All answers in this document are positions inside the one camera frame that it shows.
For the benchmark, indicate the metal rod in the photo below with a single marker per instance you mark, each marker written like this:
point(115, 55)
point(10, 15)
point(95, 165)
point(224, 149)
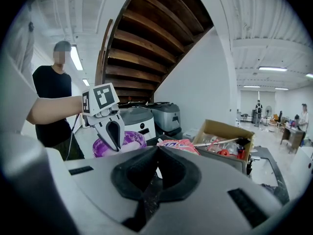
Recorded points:
point(215, 142)

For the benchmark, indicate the brown wooden desk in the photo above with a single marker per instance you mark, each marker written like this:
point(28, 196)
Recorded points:
point(292, 136)

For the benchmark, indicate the pink detergent refill bag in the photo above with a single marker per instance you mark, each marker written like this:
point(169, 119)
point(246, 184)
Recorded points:
point(178, 146)

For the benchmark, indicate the white detergent powder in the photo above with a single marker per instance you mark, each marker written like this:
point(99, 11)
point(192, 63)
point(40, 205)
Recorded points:
point(132, 147)

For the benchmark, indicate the open cardboard box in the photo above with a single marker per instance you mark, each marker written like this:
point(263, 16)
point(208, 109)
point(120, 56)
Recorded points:
point(220, 128)

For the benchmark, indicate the black frame stand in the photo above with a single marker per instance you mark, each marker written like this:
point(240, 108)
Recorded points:
point(276, 170)

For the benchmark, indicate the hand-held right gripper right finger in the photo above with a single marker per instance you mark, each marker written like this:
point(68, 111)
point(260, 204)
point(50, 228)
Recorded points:
point(215, 195)

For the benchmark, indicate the person's left forearm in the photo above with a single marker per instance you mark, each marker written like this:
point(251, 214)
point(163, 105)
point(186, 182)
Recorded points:
point(56, 109)

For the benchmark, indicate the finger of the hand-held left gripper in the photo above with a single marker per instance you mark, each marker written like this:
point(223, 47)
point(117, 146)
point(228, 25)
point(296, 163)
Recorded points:
point(102, 132)
point(121, 131)

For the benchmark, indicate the black standing fan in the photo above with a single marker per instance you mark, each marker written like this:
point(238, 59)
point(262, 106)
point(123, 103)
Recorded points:
point(268, 111)

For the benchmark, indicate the small white appliance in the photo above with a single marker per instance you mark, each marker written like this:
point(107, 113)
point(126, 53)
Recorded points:
point(190, 133)

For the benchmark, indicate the purple plastic bucket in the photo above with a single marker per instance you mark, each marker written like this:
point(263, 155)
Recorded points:
point(133, 137)

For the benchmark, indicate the red plastic spool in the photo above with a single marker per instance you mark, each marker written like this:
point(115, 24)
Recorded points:
point(223, 152)

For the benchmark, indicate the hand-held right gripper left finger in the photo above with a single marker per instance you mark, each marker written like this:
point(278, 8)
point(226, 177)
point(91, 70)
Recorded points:
point(97, 195)

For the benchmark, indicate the white and black robot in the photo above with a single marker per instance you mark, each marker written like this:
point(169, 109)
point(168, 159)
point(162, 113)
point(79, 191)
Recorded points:
point(139, 121)

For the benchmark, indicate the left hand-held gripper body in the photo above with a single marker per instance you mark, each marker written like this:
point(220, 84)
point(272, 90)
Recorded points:
point(102, 98)

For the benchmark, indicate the white panel with black marks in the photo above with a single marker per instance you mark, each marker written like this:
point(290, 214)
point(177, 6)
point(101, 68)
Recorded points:
point(302, 165)

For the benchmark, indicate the red plastic part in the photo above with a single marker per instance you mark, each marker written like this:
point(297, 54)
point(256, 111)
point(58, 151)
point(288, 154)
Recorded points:
point(240, 153)

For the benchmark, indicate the ceiling strip light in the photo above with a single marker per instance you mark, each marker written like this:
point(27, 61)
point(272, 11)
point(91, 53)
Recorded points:
point(281, 88)
point(85, 82)
point(76, 57)
point(252, 86)
point(272, 68)

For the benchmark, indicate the dark wooden staircase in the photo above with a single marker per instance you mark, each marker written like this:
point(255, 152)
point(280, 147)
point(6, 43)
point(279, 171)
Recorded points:
point(151, 45)

